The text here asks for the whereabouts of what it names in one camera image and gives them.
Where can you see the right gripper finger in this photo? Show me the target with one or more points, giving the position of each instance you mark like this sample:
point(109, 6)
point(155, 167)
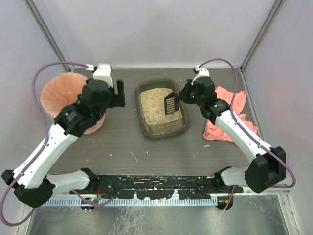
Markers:
point(183, 96)
point(188, 87)

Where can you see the pink cloth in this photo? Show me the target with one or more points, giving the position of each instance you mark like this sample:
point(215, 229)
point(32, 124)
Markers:
point(212, 132)

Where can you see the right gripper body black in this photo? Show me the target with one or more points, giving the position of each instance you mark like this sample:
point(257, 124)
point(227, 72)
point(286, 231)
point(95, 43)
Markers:
point(184, 92)

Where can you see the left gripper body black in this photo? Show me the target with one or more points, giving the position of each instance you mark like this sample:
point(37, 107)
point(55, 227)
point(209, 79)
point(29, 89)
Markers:
point(117, 97)

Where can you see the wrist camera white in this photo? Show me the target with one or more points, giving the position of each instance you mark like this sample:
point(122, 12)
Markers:
point(200, 72)
point(103, 72)

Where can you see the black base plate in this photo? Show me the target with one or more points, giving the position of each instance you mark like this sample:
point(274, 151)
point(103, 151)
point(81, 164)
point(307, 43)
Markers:
point(157, 187)

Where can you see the grey cable duct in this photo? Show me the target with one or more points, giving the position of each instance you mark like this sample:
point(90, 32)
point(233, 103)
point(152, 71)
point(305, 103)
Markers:
point(174, 201)

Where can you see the bin with orange bag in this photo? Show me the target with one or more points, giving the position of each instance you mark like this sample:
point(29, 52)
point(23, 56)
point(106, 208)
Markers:
point(60, 99)

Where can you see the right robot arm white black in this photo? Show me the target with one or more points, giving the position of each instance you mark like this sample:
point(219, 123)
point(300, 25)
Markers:
point(265, 162)

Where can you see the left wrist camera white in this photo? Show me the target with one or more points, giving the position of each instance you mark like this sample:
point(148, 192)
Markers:
point(103, 72)

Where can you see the grey litter box tray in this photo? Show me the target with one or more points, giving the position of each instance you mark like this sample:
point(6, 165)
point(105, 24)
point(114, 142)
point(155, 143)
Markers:
point(162, 130)

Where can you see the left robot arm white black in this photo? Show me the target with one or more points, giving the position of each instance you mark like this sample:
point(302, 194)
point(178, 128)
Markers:
point(31, 182)

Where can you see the cat litter sand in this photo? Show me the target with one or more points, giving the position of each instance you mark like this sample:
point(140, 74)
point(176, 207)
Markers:
point(152, 102)

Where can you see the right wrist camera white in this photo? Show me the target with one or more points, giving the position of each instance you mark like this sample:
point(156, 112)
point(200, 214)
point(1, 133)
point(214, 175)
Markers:
point(200, 72)

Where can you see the black litter scoop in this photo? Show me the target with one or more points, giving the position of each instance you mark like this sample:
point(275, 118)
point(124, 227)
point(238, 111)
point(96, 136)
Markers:
point(171, 103)

